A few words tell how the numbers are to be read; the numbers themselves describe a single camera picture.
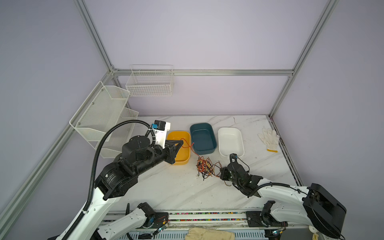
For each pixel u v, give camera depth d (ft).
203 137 3.51
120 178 1.21
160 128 1.53
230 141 3.43
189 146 3.14
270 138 3.53
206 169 2.62
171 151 1.54
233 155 2.55
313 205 1.39
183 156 2.97
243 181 2.13
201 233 2.29
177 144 1.82
